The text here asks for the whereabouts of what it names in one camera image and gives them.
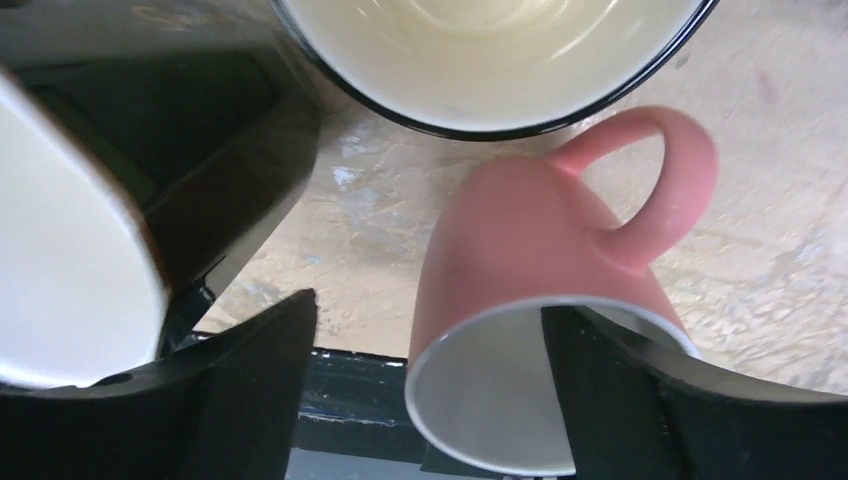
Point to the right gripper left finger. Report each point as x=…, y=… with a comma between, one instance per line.
x=133, y=425

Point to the cream mug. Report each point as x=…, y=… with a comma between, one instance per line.
x=485, y=71

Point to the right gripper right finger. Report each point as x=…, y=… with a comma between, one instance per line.
x=634, y=409

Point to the pink mug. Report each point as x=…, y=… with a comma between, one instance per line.
x=521, y=234

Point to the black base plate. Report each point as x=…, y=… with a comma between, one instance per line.
x=358, y=404

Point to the black mug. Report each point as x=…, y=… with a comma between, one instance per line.
x=148, y=150

